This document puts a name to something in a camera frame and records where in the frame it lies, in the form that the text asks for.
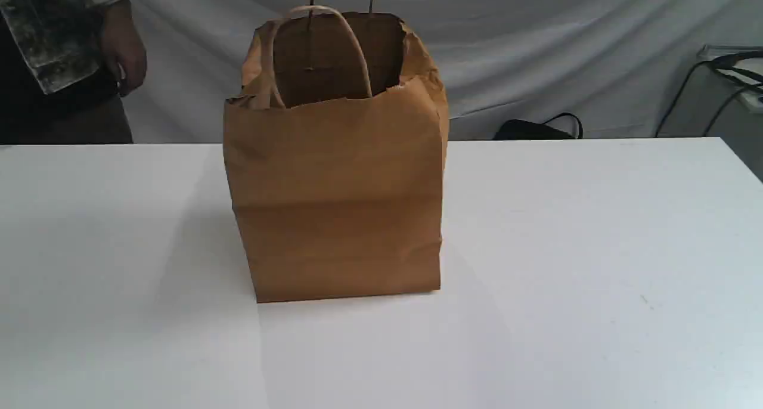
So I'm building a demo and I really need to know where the person's hand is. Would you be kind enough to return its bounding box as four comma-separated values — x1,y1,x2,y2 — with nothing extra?
100,0,148,97

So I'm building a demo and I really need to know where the brown paper bag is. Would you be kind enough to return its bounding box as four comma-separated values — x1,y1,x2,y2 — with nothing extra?
223,0,449,303

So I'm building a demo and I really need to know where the black device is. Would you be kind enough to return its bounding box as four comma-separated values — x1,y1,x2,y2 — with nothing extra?
492,112,584,141

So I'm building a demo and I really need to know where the camouflage jacket person torso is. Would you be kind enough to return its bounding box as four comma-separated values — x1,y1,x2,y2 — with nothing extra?
1,0,133,145

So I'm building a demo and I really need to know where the grey device at right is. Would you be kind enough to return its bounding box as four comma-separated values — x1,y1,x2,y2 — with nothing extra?
697,44,762,114

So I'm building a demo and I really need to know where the black cable at right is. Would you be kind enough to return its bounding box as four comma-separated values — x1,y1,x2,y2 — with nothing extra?
656,52,763,138

